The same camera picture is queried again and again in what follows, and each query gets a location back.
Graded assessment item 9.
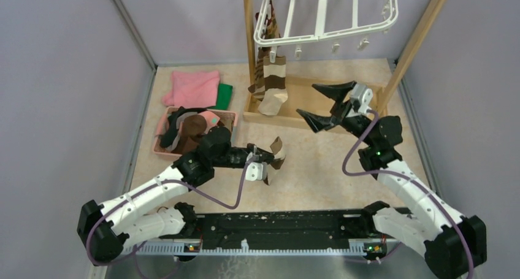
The left wooden rack post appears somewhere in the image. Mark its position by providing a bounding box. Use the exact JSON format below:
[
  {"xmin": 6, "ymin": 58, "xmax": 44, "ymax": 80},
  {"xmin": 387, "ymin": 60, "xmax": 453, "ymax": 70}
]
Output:
[{"xmin": 243, "ymin": 0, "xmax": 256, "ymax": 96}]

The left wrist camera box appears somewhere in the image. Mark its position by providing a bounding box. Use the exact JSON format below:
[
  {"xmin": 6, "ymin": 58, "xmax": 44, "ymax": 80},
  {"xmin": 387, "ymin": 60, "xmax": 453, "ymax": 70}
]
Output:
[{"xmin": 245, "ymin": 162, "xmax": 269, "ymax": 185}]

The wooden rack post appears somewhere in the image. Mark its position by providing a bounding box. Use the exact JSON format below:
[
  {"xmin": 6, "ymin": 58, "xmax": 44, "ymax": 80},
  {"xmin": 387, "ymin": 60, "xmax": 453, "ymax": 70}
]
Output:
[
  {"xmin": 377, "ymin": 0, "xmax": 447, "ymax": 115},
  {"xmin": 243, "ymin": 0, "xmax": 256, "ymax": 96}
]

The pink patterned sock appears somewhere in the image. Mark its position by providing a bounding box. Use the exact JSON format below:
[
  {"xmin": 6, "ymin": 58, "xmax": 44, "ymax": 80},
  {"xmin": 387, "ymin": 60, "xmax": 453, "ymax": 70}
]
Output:
[{"xmin": 199, "ymin": 110, "xmax": 220, "ymax": 134}]

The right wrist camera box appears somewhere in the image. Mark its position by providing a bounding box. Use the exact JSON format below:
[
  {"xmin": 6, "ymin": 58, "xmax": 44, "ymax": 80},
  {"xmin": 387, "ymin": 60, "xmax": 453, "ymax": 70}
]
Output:
[{"xmin": 350, "ymin": 83, "xmax": 374, "ymax": 115}]

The white cable duct strip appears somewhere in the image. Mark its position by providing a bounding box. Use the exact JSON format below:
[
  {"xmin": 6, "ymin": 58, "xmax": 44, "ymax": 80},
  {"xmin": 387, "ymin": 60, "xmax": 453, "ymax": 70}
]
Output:
[{"xmin": 137, "ymin": 239, "xmax": 386, "ymax": 257}]

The wooden rack base tray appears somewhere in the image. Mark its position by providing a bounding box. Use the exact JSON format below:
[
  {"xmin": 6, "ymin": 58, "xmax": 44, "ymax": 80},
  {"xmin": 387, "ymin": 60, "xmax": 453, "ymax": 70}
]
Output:
[{"xmin": 242, "ymin": 75, "xmax": 344, "ymax": 130}]

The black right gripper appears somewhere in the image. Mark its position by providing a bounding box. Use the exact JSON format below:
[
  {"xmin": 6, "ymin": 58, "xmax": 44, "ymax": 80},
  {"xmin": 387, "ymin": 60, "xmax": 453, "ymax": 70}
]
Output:
[{"xmin": 296, "ymin": 81, "xmax": 375, "ymax": 147}]

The right wooden rack post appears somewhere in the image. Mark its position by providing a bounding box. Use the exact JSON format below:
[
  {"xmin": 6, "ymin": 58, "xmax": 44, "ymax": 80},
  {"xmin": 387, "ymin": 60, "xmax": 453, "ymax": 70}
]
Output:
[{"xmin": 377, "ymin": 0, "xmax": 447, "ymax": 115}]

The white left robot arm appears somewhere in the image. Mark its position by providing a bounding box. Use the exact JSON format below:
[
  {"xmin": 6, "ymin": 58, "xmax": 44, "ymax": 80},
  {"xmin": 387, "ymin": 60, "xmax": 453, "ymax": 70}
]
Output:
[{"xmin": 77, "ymin": 126, "xmax": 286, "ymax": 266}]

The white clip drying hanger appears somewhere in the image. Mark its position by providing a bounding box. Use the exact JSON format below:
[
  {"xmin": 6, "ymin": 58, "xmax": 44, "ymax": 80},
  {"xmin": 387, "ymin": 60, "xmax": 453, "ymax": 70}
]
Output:
[{"xmin": 253, "ymin": 0, "xmax": 399, "ymax": 47}]

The cream brown block sock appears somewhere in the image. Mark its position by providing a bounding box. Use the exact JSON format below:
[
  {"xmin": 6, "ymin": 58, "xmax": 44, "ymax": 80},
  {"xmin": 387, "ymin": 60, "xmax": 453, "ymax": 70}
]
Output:
[{"xmin": 254, "ymin": 56, "xmax": 288, "ymax": 116}]

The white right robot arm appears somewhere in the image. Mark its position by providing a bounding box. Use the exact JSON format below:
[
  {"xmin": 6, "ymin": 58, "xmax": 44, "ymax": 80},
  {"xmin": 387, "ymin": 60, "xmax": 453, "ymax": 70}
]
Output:
[{"xmin": 299, "ymin": 81, "xmax": 487, "ymax": 278}]

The green cloth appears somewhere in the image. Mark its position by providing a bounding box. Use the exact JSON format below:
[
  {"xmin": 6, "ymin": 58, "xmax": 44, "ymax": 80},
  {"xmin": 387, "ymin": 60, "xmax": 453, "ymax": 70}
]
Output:
[{"xmin": 210, "ymin": 83, "xmax": 233, "ymax": 110}]

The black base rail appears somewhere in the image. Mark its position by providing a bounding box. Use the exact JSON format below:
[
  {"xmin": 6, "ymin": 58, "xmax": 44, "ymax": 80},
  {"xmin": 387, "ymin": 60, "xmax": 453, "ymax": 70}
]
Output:
[{"xmin": 159, "ymin": 209, "xmax": 384, "ymax": 239}]

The pink towel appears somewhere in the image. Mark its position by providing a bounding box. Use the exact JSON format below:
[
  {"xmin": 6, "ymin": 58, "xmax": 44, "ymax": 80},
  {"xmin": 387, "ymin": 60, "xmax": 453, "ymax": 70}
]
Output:
[{"xmin": 161, "ymin": 71, "xmax": 220, "ymax": 108}]

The pink perforated basket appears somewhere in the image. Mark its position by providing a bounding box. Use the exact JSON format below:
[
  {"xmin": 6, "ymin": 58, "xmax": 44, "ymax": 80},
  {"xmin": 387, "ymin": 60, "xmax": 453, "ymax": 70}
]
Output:
[{"xmin": 152, "ymin": 107, "xmax": 239, "ymax": 160}]

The brown beige striped sock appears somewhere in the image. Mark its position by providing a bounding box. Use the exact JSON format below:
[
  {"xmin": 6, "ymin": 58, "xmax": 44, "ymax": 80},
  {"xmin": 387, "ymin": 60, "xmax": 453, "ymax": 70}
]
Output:
[{"xmin": 262, "ymin": 0, "xmax": 281, "ymax": 39}]

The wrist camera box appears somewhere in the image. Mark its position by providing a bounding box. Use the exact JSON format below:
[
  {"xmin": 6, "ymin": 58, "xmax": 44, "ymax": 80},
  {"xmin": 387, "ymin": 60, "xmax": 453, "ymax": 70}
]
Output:
[
  {"xmin": 350, "ymin": 83, "xmax": 374, "ymax": 115},
  {"xmin": 245, "ymin": 162, "xmax": 269, "ymax": 185}
]

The dark brown sock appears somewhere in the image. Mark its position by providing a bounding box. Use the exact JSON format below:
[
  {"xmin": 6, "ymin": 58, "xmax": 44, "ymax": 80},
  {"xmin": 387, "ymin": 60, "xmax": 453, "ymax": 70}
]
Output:
[{"xmin": 171, "ymin": 115, "xmax": 208, "ymax": 155}]

